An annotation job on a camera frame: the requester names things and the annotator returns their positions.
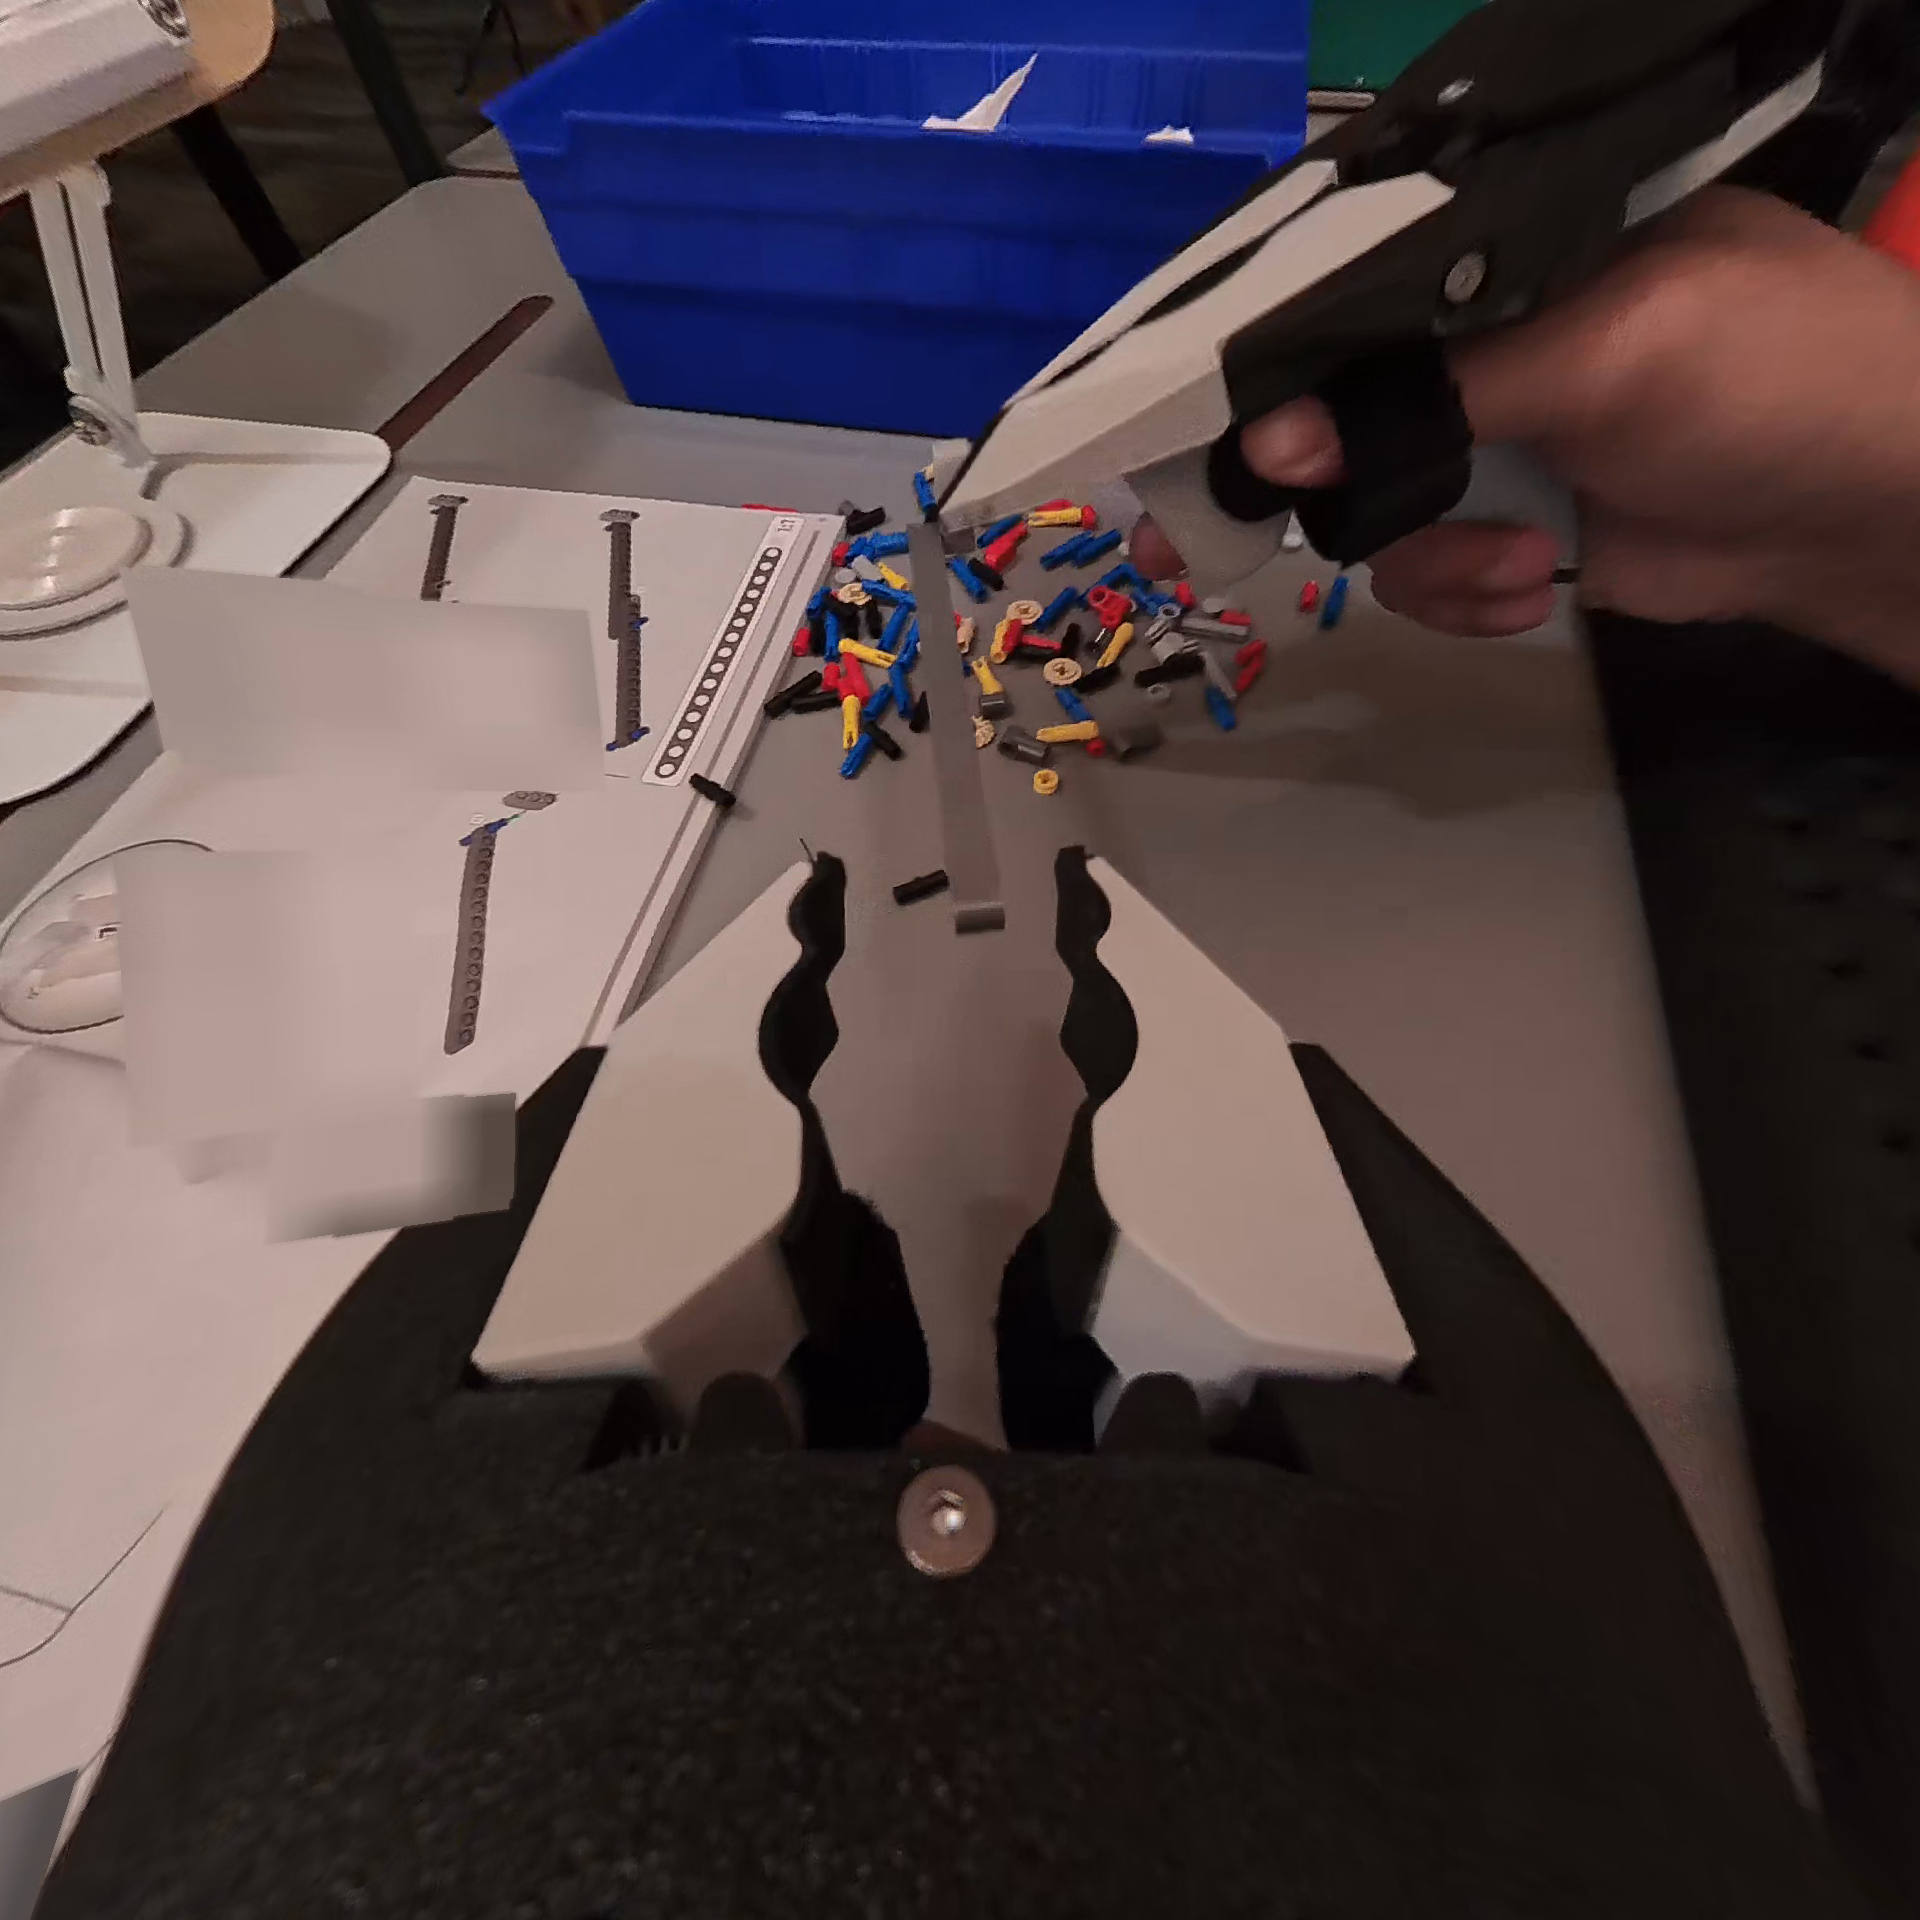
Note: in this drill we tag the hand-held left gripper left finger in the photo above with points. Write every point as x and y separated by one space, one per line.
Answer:
646 1202

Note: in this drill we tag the pile of small lego pieces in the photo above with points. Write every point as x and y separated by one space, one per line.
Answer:
1049 646

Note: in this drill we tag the person's right hand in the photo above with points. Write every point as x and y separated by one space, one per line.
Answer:
1725 451

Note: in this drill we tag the light grey lego connector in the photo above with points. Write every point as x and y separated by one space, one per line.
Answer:
950 464

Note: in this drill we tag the wooden book stand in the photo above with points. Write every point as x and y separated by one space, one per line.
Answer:
271 482

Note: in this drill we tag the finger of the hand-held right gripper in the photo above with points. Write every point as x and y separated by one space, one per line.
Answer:
1214 247
1142 390

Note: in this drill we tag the black lego pin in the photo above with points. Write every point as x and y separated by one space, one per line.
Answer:
923 887
715 792

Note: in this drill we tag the black tablet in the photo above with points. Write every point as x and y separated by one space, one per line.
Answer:
1381 44

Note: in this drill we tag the blue plastic bin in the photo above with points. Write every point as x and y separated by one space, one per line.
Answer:
840 300

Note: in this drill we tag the large white paper scrap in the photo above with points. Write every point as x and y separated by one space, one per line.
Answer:
983 101

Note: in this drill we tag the red textured pad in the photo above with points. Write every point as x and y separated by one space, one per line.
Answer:
1894 235

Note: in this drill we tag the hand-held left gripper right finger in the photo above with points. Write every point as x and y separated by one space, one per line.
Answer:
1245 1202

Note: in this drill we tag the lego instruction booklet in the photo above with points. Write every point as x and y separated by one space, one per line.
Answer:
721 556

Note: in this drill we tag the long grey lego beam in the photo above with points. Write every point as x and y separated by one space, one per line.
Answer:
953 722

